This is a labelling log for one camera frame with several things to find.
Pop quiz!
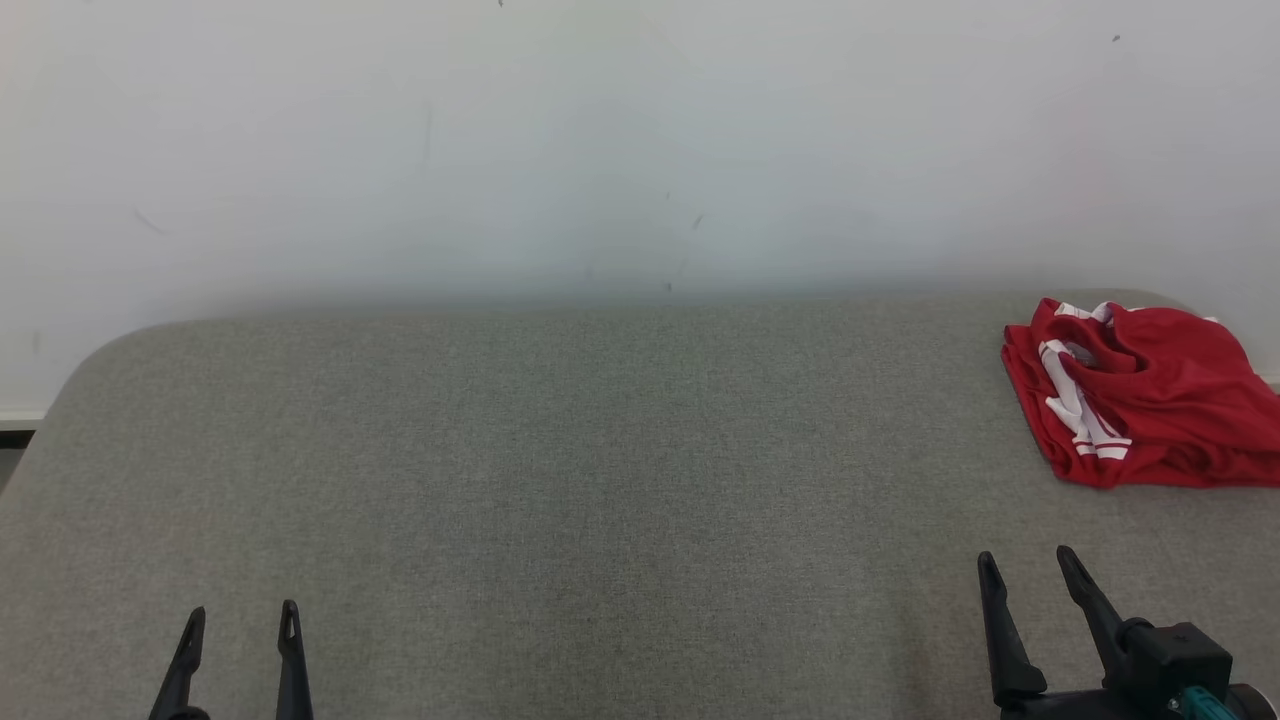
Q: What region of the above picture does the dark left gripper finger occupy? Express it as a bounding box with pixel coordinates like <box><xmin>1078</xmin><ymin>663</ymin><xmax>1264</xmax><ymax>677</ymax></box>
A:
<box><xmin>148</xmin><ymin>606</ymin><xmax>209</xmax><ymax>720</ymax></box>
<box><xmin>276</xmin><ymin>600</ymin><xmax>315</xmax><ymax>720</ymax></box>

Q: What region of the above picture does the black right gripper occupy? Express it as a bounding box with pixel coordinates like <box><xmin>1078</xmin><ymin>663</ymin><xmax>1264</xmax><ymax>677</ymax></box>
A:
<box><xmin>977</xmin><ymin>545</ymin><xmax>1171</xmax><ymax>720</ymax></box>

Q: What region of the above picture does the red white jersey shirt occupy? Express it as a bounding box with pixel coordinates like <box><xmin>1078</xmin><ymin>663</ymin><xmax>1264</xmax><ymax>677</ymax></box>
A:
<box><xmin>1002</xmin><ymin>320</ymin><xmax>1280</xmax><ymax>491</ymax></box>

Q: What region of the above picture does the teal right camera connector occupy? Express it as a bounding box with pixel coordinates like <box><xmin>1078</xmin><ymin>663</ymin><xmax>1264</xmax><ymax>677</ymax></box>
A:
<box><xmin>1170</xmin><ymin>688</ymin><xmax>1241</xmax><ymax>720</ymax></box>

